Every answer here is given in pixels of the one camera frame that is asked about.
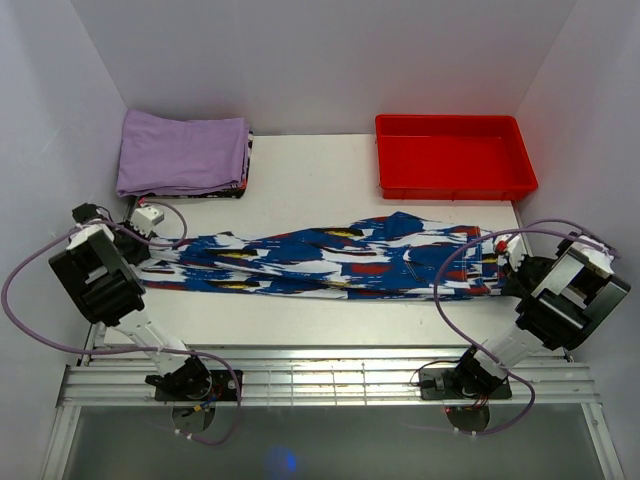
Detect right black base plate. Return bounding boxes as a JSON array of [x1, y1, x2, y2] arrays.
[[418, 368, 512, 400]]

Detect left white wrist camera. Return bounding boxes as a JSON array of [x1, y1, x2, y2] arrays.
[[129, 204, 164, 236]]

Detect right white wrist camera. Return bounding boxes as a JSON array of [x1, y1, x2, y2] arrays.
[[494, 234, 527, 272]]

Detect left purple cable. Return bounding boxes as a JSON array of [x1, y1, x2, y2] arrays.
[[2, 201, 244, 447]]

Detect folded purple trousers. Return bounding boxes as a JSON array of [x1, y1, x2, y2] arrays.
[[116, 110, 250, 197]]

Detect aluminium rail frame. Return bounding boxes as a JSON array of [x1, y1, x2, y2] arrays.
[[40, 327, 625, 479]]

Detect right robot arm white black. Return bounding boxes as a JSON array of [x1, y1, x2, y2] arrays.
[[451, 232, 631, 398]]

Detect blue patterned trousers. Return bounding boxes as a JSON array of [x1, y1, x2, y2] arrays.
[[136, 212, 506, 300]]

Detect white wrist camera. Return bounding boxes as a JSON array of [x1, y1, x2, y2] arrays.
[[129, 204, 164, 236], [494, 234, 527, 272]]

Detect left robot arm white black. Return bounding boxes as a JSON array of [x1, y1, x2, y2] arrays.
[[49, 203, 214, 401]]

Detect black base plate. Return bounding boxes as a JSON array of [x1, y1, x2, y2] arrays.
[[153, 369, 244, 403], [418, 368, 512, 400]]

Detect red plastic tray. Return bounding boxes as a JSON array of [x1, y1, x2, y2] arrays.
[[375, 114, 538, 202]]

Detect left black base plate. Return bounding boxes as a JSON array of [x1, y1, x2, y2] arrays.
[[153, 369, 244, 403]]

